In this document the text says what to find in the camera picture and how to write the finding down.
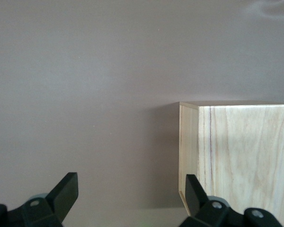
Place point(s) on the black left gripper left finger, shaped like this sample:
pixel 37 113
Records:
pixel 45 210

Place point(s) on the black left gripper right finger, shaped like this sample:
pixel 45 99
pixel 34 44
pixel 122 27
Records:
pixel 210 212

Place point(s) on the light wooden drawer cabinet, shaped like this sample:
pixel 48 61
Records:
pixel 246 146

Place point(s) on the brown table cover mat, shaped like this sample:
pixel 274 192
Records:
pixel 85 71

